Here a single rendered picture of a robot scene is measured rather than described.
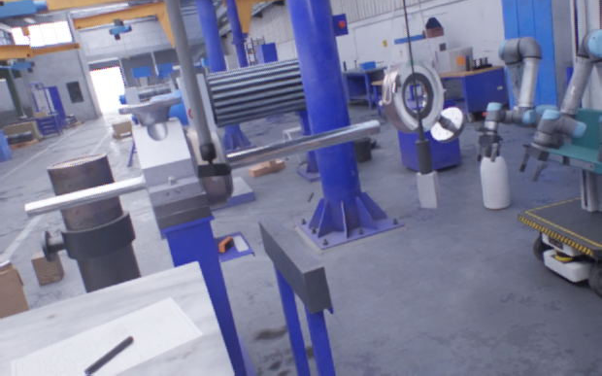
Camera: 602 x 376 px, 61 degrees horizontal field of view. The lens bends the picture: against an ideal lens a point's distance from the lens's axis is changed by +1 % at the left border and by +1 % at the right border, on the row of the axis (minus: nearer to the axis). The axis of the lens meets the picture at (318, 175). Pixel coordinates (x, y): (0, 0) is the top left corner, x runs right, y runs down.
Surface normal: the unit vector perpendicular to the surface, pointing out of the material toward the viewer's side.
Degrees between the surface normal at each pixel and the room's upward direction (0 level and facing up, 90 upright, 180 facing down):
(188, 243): 90
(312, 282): 90
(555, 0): 90
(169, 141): 45
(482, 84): 90
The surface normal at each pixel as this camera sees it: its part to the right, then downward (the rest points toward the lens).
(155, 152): 0.11, -0.55
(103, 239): 0.46, 0.13
